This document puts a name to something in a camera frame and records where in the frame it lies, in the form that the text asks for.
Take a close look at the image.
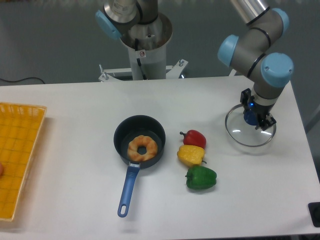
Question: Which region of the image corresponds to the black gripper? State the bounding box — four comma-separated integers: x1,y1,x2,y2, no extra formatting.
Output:
249,96,277,131

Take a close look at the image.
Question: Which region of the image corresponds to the glass pot lid blue knob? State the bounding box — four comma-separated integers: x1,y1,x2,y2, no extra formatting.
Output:
224,104,277,148

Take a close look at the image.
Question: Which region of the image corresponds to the dark pot blue handle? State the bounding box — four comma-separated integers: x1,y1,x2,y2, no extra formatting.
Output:
113,115,166,218

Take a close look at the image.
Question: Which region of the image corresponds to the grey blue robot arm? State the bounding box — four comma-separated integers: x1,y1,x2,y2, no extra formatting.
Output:
95,0,294,130

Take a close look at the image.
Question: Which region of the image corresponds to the red bell pepper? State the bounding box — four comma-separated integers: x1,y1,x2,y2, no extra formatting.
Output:
179,129,207,149

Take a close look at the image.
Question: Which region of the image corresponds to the yellow bell pepper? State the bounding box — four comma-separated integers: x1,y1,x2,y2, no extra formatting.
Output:
177,145,206,168

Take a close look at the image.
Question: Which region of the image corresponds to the green bell pepper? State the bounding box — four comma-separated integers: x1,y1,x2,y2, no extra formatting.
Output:
185,165,217,190

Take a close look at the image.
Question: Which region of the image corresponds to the black object at table edge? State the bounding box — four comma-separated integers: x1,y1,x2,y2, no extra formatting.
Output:
308,202,320,228

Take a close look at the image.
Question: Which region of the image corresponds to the yellow woven basket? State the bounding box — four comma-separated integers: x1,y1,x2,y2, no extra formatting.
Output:
0,102,47,222

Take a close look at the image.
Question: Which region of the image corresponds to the black camera bracket on wrist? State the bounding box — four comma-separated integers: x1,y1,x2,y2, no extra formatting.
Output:
240,88,252,111

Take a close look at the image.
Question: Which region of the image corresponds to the glazed ring bread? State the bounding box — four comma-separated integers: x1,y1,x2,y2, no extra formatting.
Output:
127,135,158,162

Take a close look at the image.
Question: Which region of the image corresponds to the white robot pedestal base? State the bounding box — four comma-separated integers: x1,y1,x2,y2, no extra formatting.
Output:
98,12,186,83

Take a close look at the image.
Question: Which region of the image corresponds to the black floor cable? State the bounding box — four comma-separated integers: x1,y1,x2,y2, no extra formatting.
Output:
0,76,46,85

